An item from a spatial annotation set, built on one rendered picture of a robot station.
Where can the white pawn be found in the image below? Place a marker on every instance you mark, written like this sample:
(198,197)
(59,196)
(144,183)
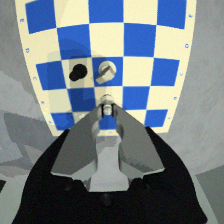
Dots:
(107,100)

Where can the blue and white chessboard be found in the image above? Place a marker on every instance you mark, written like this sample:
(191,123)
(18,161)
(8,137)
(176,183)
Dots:
(149,42)

